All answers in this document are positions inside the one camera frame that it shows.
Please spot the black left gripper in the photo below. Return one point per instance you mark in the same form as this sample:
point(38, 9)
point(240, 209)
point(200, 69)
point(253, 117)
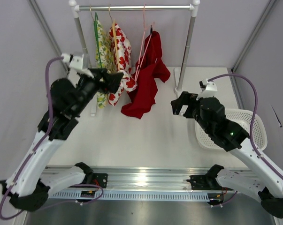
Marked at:
point(99, 73)

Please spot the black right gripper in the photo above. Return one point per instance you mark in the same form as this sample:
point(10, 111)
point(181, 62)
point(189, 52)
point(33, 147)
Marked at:
point(186, 99)

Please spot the red skirt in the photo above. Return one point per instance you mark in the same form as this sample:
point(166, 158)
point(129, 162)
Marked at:
point(150, 66)

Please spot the pink wire hanger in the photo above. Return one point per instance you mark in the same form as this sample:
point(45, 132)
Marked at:
point(142, 47)

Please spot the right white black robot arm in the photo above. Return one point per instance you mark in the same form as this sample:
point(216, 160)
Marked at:
point(209, 113)

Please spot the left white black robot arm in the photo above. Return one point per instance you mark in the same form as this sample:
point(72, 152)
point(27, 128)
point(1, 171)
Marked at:
point(26, 189)

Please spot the wooden hanger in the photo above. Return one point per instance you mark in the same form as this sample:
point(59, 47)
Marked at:
point(114, 40)

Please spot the green hanger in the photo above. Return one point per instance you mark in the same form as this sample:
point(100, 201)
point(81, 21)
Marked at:
point(98, 57)

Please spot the red poppy floral garment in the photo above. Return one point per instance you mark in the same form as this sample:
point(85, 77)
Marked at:
point(127, 83)

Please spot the yellow lemon floral garment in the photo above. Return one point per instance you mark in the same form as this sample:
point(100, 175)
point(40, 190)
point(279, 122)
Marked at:
point(105, 53)

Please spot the white perforated laundry basket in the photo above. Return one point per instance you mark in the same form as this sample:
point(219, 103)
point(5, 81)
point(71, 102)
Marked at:
point(243, 118)

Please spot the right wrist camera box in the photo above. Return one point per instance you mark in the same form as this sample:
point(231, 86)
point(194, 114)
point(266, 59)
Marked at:
point(208, 89)

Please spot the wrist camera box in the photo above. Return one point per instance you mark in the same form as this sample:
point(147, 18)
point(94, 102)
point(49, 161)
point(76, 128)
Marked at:
point(208, 89)
point(77, 61)

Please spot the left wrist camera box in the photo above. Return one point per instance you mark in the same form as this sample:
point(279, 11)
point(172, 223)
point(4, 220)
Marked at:
point(77, 61)

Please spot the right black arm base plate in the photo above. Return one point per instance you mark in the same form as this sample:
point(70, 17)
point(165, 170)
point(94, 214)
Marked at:
point(205, 182)

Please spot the aluminium table edge rail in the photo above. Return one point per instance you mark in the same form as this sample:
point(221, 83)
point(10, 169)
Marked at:
point(149, 178)

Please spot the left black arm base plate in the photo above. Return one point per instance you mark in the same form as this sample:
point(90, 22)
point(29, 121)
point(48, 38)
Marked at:
point(99, 179)

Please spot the white slotted cable duct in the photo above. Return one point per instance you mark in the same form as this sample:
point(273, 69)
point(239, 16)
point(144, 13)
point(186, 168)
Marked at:
point(186, 196)

